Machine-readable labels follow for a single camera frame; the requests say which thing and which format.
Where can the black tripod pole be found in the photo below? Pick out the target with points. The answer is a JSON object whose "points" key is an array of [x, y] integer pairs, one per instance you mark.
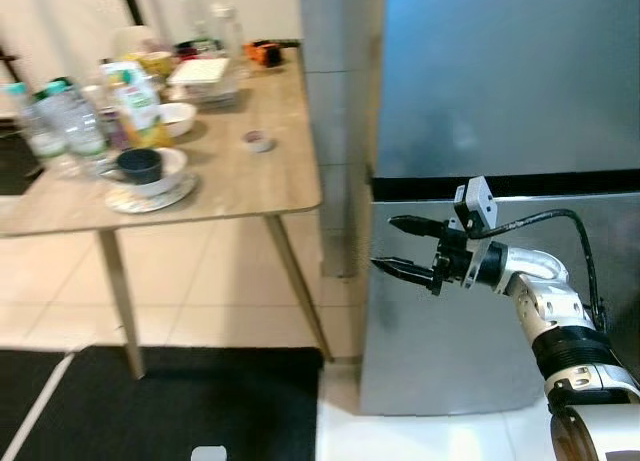
{"points": [[130, 1]]}

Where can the white tape strip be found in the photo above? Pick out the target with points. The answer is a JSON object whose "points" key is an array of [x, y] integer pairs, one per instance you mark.
{"points": [[40, 406]]}

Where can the black floor mat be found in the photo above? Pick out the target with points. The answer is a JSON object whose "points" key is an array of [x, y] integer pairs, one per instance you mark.
{"points": [[200, 411], [20, 376]]}

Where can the patterned plate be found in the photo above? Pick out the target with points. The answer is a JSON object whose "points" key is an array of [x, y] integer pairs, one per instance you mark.
{"points": [[150, 203]]}

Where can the small brown rimmed bowl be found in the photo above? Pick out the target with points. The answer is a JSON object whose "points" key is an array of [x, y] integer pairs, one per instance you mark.
{"points": [[259, 141]]}

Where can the wooden dining table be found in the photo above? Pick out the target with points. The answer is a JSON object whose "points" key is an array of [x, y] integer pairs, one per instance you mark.
{"points": [[230, 171]]}

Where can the green white juice carton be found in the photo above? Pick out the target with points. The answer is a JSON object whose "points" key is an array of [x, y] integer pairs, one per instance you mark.
{"points": [[135, 106]]}

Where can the yellow mug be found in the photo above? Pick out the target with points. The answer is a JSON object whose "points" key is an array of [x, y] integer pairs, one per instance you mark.
{"points": [[155, 61]]}

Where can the grey fridge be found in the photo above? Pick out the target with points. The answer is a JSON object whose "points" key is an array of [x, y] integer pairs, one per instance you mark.
{"points": [[500, 81]]}

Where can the clear bottle teal cap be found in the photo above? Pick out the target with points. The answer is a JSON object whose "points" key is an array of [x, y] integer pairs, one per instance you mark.
{"points": [[35, 131], [80, 126]]}

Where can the white food container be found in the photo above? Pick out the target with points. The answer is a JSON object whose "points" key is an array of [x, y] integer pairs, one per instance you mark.
{"points": [[200, 71]]}

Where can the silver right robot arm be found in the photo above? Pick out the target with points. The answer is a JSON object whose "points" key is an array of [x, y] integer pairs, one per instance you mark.
{"points": [[545, 301]]}

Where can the dark blue cup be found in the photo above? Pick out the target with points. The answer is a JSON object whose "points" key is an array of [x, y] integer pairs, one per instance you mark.
{"points": [[140, 166]]}

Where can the white bowl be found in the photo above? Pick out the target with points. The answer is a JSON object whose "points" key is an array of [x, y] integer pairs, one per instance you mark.
{"points": [[172, 171], [180, 119]]}

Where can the tall clear bottle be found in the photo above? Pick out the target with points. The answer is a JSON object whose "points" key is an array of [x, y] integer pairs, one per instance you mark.
{"points": [[230, 36], [192, 16]]}

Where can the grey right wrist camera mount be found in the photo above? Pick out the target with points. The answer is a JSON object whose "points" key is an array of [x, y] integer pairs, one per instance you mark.
{"points": [[478, 201]]}

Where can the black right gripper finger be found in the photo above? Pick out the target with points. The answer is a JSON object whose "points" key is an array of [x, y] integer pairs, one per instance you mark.
{"points": [[410, 273], [420, 226]]}

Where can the orange black tool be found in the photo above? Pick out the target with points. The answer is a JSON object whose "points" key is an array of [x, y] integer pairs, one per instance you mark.
{"points": [[265, 54]]}

